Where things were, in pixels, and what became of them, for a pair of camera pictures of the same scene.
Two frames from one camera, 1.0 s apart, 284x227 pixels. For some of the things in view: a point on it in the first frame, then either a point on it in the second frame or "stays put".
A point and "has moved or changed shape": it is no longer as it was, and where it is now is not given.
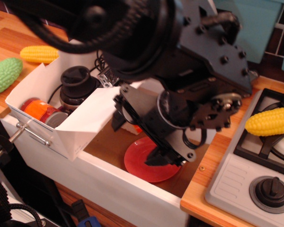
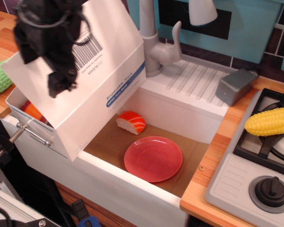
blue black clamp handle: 83,218 stays put
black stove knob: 270,194 stays put
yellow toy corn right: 271,122 stays put
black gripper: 162,119 -> 49,32
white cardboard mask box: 66,138 has moved or changed shape
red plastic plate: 137,153 stays put
